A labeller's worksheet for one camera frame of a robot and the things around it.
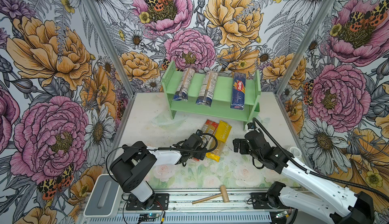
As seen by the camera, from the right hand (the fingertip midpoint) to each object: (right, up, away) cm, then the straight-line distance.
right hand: (242, 146), depth 79 cm
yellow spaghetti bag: (-8, +5, +20) cm, 22 cm away
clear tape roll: (+31, -4, +6) cm, 32 cm away
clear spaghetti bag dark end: (-31, +28, 0) cm, 42 cm away
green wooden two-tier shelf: (-11, +20, -2) cm, 23 cm away
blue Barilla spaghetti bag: (-2, +28, 0) cm, 28 cm away
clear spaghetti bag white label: (-18, +30, +2) cm, 35 cm away
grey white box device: (-65, -22, -9) cm, 69 cm away
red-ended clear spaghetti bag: (-16, +6, +18) cm, 25 cm away
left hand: (-23, -6, +12) cm, 27 cm away
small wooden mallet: (-10, -23, -4) cm, 25 cm away
